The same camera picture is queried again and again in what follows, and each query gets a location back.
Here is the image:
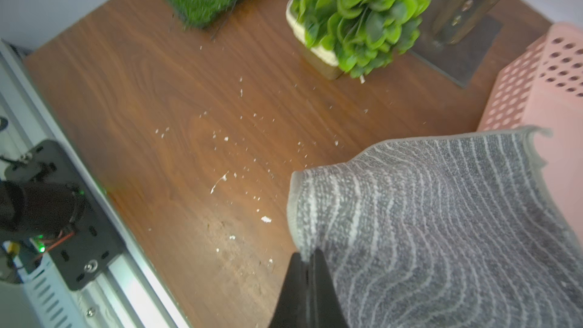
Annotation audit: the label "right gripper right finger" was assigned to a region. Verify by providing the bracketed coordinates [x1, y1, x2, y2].
[309, 249, 348, 328]

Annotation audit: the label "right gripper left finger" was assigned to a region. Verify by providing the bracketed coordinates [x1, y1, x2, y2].
[269, 253, 311, 328]

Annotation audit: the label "grey striped dishcloth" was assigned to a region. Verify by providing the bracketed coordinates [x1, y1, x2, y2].
[287, 126, 582, 327]

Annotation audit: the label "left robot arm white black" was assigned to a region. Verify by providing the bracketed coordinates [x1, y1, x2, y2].
[1, 181, 87, 241]

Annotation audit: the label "round green potted plant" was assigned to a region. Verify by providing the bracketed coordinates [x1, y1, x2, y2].
[285, 0, 431, 81]

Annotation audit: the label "pink blossom artificial tree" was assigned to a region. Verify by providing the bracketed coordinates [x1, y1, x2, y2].
[412, 0, 503, 88]

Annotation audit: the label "pink plastic basket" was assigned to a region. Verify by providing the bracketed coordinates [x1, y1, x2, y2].
[478, 22, 582, 238]

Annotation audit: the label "aluminium front rail frame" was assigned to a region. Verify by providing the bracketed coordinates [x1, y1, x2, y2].
[1, 43, 188, 327]

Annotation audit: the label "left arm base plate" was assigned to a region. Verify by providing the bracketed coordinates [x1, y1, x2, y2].
[1, 140, 124, 291]

